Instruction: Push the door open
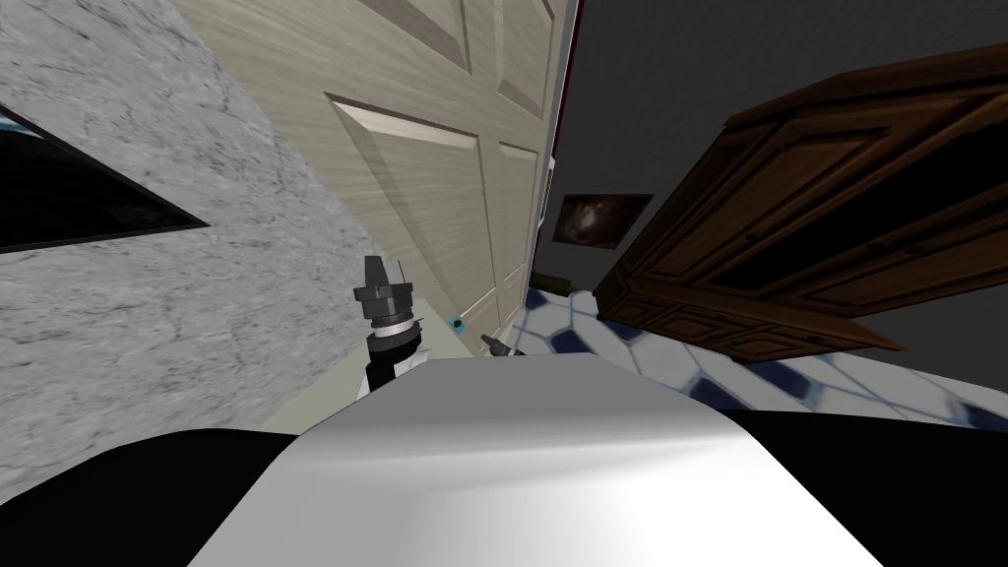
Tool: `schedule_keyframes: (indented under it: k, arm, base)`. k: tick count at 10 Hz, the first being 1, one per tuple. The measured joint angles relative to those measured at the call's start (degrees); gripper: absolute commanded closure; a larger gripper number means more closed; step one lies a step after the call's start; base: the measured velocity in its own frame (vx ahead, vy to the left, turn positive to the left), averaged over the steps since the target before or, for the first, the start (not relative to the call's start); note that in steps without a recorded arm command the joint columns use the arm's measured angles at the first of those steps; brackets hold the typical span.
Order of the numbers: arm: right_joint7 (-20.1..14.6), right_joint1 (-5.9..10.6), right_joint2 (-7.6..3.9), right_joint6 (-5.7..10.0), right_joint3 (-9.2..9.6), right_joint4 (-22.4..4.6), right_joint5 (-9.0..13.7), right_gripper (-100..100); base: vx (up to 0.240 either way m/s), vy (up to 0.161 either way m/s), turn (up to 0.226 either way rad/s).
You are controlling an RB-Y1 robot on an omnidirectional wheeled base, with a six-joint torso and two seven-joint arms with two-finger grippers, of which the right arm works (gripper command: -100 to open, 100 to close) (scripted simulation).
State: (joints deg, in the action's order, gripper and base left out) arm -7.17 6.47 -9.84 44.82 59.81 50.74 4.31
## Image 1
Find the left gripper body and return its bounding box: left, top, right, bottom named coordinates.
left=351, top=282, right=416, bottom=324

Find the beige panelled door leaf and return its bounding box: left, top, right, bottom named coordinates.
left=168, top=0, right=582, bottom=357

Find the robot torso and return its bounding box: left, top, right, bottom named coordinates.
left=187, top=334, right=885, bottom=567

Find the dark window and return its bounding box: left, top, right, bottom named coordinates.
left=0, top=105, right=213, bottom=256

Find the dark brown wooden cupboard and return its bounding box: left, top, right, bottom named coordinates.
left=591, top=42, right=1008, bottom=366

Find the dark picture on wall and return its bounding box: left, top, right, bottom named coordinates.
left=550, top=192, right=657, bottom=252

